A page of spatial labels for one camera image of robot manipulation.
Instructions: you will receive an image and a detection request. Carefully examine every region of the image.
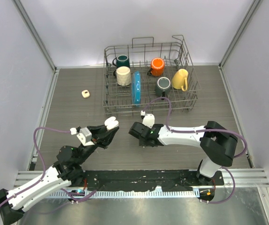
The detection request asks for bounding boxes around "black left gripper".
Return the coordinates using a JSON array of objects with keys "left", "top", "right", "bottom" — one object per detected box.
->
[{"left": 77, "top": 122, "right": 119, "bottom": 165}]

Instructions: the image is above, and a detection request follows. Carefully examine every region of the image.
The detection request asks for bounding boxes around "white earbud charging case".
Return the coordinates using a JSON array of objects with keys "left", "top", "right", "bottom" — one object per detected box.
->
[{"left": 104, "top": 116, "right": 119, "bottom": 131}]

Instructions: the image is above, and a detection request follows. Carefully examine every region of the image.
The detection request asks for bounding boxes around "beige earbud charging case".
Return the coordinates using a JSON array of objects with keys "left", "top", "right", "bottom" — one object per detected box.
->
[{"left": 81, "top": 90, "right": 90, "bottom": 98}]

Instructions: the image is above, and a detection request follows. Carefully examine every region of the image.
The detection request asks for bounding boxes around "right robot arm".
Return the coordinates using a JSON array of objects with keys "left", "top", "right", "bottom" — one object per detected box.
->
[{"left": 129, "top": 121, "right": 238, "bottom": 185}]

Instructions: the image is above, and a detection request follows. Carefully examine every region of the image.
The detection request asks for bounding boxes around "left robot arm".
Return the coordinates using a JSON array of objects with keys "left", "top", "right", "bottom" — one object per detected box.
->
[{"left": 0, "top": 117, "right": 119, "bottom": 225}]

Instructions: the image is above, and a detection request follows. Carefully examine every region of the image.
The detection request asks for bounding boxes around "grey mug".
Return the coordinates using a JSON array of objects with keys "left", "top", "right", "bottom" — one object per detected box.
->
[{"left": 155, "top": 77, "right": 171, "bottom": 100}]

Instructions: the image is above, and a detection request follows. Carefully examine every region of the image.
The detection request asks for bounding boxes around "blue plastic plate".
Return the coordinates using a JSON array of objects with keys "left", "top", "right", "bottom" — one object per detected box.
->
[{"left": 131, "top": 71, "right": 141, "bottom": 107}]

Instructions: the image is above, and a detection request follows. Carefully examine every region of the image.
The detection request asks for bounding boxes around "cream ribbed mug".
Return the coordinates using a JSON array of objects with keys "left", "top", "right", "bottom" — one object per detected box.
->
[{"left": 114, "top": 66, "right": 131, "bottom": 86}]

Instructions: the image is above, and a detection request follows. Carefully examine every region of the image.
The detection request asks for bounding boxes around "yellow mug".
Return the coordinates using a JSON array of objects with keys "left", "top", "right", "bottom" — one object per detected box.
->
[{"left": 172, "top": 69, "right": 189, "bottom": 91}]

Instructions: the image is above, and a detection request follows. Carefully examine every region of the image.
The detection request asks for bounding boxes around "orange mug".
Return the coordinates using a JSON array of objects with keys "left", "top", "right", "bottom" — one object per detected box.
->
[{"left": 147, "top": 58, "right": 165, "bottom": 77}]

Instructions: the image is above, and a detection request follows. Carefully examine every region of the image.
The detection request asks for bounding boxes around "dark green mug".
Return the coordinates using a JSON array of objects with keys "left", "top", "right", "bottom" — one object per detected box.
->
[{"left": 112, "top": 54, "right": 130, "bottom": 68}]

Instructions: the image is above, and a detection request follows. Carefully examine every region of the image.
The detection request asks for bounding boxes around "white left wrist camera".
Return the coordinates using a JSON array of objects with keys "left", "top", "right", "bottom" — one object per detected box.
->
[{"left": 70, "top": 127, "right": 94, "bottom": 146}]

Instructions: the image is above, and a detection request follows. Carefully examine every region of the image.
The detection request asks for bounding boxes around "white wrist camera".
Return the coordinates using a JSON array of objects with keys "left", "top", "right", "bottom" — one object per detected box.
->
[
  {"left": 140, "top": 110, "right": 155, "bottom": 128},
  {"left": 70, "top": 127, "right": 94, "bottom": 146}
]

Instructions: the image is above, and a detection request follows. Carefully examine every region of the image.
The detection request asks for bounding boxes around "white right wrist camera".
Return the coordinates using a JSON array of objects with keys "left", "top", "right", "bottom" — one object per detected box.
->
[{"left": 140, "top": 110, "right": 155, "bottom": 128}]

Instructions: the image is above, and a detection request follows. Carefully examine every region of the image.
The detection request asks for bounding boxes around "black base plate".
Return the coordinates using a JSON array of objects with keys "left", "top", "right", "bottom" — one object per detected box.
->
[{"left": 72, "top": 169, "right": 224, "bottom": 192}]

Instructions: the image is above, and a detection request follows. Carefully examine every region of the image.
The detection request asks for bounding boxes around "grey wire dish rack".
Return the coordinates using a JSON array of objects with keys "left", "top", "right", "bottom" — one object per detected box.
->
[{"left": 103, "top": 35, "right": 200, "bottom": 115}]

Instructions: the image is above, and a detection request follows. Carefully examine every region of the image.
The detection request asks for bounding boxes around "white slotted cable duct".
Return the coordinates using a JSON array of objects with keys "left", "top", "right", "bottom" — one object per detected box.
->
[{"left": 49, "top": 189, "right": 200, "bottom": 199}]

